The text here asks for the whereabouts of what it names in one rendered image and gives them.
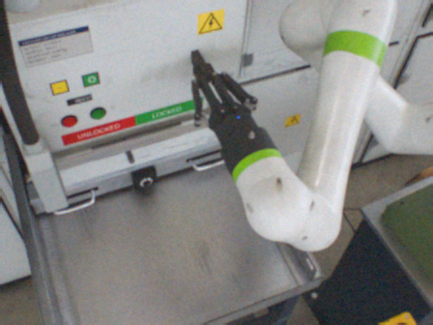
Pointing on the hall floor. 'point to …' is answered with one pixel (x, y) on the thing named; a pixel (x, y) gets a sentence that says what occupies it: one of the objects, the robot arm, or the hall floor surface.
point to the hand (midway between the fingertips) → (200, 66)
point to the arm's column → (369, 286)
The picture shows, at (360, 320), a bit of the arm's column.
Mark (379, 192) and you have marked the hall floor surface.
